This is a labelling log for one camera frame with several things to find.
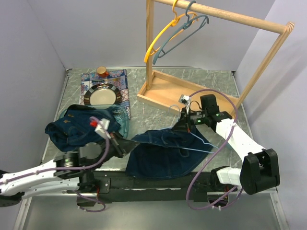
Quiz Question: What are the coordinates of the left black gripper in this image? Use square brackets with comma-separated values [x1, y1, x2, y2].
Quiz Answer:
[88, 131, 139, 172]

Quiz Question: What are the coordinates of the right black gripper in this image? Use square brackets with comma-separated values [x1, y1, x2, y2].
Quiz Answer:
[172, 106, 208, 133]

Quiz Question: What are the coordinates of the light blue wire hanger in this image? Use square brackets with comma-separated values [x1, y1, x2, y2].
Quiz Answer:
[167, 104, 218, 149]

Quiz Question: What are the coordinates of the blue denim skirt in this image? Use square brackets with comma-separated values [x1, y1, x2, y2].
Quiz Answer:
[125, 128, 212, 180]

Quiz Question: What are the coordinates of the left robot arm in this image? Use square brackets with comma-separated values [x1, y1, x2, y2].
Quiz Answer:
[0, 134, 139, 207]

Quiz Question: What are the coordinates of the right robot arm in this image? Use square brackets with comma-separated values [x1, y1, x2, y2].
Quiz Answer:
[172, 94, 280, 195]

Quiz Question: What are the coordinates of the grey-blue plastic hanger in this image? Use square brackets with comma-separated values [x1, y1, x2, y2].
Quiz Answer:
[153, 1, 211, 65]

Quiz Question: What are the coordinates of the yellow plastic hanger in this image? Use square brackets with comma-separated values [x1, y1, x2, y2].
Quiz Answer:
[143, 0, 200, 64]

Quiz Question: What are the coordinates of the wooden clothes rack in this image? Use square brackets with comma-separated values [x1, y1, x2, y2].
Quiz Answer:
[137, 0, 295, 113]

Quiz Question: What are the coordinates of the crumpled denim garment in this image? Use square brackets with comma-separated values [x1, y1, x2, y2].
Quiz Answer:
[45, 104, 120, 152]

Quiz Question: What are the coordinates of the black rimmed plate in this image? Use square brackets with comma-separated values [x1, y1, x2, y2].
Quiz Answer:
[83, 83, 121, 105]

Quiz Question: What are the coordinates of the gold fork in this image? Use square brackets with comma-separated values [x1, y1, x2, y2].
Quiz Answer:
[92, 78, 120, 83]

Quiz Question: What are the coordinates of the patterned blue placemat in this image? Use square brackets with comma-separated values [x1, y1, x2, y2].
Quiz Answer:
[79, 69, 131, 118]

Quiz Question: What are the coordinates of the orange cup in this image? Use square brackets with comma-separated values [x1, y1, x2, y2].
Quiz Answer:
[96, 66, 109, 78]

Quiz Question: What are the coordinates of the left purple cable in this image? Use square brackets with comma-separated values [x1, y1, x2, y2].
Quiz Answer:
[0, 116, 111, 214]

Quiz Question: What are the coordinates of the purple cable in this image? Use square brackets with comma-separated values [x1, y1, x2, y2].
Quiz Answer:
[0, 116, 111, 214]
[186, 89, 243, 211]

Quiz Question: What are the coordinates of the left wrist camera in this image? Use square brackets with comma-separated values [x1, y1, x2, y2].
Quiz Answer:
[90, 116, 111, 139]

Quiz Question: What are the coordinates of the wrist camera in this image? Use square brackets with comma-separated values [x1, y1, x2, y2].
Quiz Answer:
[179, 95, 190, 105]
[90, 116, 111, 139]

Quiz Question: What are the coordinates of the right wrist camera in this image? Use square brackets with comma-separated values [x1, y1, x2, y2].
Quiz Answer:
[179, 95, 190, 105]

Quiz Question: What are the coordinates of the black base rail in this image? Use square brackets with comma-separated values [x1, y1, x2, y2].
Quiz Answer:
[82, 171, 233, 204]

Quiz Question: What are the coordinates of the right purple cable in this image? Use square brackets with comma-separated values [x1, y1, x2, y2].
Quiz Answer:
[186, 89, 243, 211]

